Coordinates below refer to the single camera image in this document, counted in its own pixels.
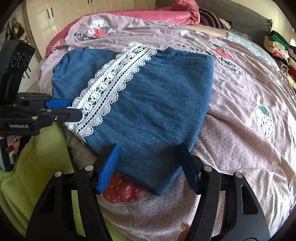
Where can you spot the light blue lace cloth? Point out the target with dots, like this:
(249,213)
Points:
(254,48)

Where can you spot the hanging brown bag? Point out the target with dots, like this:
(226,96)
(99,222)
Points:
(16,29)

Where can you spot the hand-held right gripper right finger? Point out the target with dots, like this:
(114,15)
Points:
(190,176)

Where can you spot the grey green headboard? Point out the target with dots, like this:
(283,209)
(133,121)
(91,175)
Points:
(249,20)

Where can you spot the purple striped garment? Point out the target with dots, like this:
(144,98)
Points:
(212,19)

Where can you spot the pink strawberry print quilt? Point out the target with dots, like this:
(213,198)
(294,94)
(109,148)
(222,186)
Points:
(231,139)

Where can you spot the pink hooded garment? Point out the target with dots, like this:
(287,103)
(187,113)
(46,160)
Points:
(186,5)

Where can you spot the blue denim pants lace trim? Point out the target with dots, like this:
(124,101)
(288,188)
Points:
(150,115)

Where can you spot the green fleece blanket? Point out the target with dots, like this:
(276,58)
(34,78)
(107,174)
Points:
(34,173)

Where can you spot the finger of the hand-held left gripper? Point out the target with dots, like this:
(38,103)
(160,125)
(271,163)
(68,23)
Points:
(67,115)
(61,102)

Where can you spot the pile of folded clothes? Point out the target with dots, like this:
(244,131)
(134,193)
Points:
(281,51)

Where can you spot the white wardrobe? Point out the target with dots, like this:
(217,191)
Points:
(57,23)

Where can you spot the coral pink blanket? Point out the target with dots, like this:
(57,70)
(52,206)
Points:
(161,16)

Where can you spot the beige fuzzy blanket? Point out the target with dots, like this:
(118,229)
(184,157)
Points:
(78,148)

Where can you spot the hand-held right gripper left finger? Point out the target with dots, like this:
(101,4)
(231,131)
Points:
(108,166)

